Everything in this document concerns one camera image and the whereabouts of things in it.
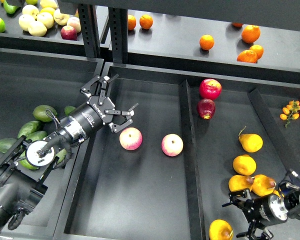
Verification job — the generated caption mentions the black shelf post left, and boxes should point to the black shelf post left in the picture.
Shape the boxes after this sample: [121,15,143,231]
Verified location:
[77,4,101,58]

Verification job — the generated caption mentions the dark red shelf apple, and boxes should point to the dark red shelf apple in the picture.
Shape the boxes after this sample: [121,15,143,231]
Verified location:
[60,25,77,41]

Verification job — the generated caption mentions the bright red apple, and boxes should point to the bright red apple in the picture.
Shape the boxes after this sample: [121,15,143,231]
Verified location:
[198,78,222,100]

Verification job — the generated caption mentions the lower right yellow pear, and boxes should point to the lower right yellow pear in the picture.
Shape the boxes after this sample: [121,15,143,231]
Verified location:
[252,174,277,197]

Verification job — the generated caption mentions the centre shelf orange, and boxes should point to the centre shelf orange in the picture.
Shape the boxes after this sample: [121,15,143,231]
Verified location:
[199,34,215,51]

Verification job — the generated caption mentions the black shelf post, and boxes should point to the black shelf post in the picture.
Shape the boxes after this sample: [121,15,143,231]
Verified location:
[108,7,128,64]
[77,4,101,58]

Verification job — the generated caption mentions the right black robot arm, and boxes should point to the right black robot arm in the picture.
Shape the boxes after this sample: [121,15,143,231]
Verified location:
[222,169,300,240]

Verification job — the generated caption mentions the black tray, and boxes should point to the black tray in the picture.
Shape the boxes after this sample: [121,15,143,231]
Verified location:
[54,62,300,240]
[0,48,104,240]

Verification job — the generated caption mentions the large right shelf orange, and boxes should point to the large right shelf orange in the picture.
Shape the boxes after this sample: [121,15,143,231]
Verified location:
[241,25,261,44]

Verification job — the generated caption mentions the yellow pear with brown spot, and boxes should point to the yellow pear with brown spot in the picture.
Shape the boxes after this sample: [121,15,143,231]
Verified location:
[209,219,234,240]

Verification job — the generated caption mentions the left pink apple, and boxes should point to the left pink apple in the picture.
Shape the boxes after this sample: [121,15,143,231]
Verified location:
[119,127,143,151]

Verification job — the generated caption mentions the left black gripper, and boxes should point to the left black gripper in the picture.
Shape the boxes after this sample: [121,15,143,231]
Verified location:
[69,74,139,137]

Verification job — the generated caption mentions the pale yellow pear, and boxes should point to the pale yellow pear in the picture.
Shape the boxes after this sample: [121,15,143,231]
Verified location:
[28,21,48,37]

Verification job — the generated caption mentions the black shelf post right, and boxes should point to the black shelf post right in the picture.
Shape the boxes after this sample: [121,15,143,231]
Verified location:
[108,7,128,64]

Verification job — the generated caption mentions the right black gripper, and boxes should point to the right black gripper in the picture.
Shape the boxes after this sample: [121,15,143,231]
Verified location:
[221,188,288,240]

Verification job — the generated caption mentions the orange cherry tomato bunch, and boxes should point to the orange cherry tomato bunch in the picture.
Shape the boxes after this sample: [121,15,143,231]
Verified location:
[279,100,300,128]

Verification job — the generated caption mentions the middle yellow pear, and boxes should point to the middle yellow pear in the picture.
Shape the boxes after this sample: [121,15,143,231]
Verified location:
[232,154,257,176]

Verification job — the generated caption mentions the green avocado by divider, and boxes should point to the green avocado by divider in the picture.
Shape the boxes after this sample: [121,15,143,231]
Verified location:
[64,105,76,116]

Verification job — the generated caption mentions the upper yellow pear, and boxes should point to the upper yellow pear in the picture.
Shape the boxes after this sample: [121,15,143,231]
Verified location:
[238,126,264,153]

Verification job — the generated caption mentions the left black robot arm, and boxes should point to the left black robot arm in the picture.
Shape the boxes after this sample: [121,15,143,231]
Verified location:
[0,74,134,234]

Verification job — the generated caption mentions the front right shelf orange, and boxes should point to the front right shelf orange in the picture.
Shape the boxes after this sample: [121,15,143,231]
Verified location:
[236,49,258,63]

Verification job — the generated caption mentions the small right shelf orange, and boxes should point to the small right shelf orange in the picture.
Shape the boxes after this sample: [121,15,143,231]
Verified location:
[249,44,264,60]

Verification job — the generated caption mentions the black centre tray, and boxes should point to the black centre tray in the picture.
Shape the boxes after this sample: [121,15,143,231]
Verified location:
[54,62,300,240]

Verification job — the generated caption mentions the pink apple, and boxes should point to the pink apple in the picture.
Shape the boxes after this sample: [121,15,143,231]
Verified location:
[119,127,143,151]
[161,133,184,157]

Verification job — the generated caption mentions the right pink apple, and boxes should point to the right pink apple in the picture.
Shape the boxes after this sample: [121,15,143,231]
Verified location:
[161,133,184,157]

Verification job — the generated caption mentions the black left tray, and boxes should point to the black left tray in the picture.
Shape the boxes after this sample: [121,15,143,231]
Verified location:
[0,48,104,240]

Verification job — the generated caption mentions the lower left yellow pear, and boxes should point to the lower left yellow pear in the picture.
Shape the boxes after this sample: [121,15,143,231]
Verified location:
[228,175,255,192]

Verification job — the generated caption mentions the left shelf orange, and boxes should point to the left shelf orange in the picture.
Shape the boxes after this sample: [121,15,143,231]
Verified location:
[127,14,137,31]

